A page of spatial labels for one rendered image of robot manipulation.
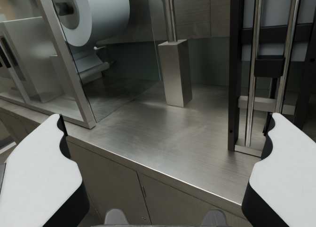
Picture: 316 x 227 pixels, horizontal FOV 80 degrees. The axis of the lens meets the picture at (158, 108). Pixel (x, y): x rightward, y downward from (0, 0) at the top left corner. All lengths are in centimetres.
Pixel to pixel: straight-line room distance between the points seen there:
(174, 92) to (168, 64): 12
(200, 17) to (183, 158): 66
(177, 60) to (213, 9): 31
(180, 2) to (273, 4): 61
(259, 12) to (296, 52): 11
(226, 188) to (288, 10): 40
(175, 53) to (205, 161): 42
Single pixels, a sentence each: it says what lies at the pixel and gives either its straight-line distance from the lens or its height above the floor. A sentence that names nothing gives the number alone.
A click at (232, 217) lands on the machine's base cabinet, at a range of 59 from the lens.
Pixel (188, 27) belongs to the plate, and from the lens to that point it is 102.
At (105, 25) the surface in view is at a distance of 89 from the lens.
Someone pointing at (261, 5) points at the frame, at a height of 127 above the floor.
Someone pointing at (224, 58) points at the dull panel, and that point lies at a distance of 98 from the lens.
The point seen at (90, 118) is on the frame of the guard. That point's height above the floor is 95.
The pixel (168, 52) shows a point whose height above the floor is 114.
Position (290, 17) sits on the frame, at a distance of 46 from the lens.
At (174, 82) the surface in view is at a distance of 81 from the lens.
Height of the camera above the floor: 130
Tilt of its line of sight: 27 degrees down
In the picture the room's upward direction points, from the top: 10 degrees counter-clockwise
